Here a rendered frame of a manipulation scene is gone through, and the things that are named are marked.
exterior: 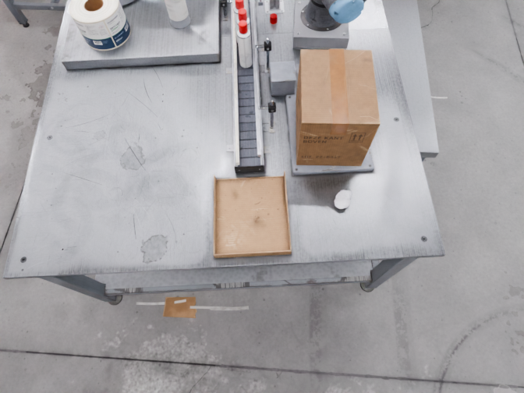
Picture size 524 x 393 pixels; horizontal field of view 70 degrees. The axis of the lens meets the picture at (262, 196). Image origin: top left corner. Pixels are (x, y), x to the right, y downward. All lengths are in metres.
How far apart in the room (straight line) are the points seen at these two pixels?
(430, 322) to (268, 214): 1.22
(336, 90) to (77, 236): 1.01
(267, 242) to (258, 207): 0.13
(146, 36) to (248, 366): 1.64
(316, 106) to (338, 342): 1.30
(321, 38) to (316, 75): 0.46
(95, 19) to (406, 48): 1.30
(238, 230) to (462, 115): 1.94
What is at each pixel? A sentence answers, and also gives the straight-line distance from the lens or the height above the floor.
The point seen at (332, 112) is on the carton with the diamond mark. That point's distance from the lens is 1.21.
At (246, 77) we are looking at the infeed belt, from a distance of 1.60.
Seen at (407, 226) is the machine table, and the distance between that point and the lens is 1.41.
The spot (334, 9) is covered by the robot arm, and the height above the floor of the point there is 1.08.
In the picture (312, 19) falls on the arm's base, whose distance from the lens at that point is 1.79.
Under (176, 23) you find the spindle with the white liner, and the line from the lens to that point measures 1.83.
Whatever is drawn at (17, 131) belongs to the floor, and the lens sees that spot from 3.03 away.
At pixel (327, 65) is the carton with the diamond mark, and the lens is 1.33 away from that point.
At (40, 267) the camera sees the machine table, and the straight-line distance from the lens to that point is 1.50.
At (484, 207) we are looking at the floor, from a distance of 2.57.
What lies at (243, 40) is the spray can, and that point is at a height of 1.03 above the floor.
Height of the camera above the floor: 2.08
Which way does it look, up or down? 66 degrees down
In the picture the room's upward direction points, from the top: 3 degrees counter-clockwise
